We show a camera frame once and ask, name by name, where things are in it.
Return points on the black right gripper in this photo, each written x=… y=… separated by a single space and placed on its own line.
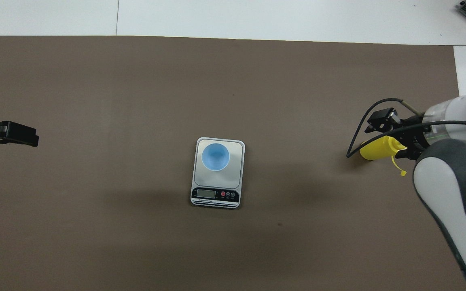
x=417 y=139

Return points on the silver digital kitchen scale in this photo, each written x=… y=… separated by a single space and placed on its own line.
x=217 y=194

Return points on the brown paper mat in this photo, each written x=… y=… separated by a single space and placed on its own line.
x=115 y=101

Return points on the light blue plastic cup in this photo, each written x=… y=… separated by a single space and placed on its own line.
x=215 y=157

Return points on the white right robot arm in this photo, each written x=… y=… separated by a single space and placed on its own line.
x=451 y=194

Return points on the yellow squeeze bottle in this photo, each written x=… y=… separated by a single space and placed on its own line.
x=376 y=148

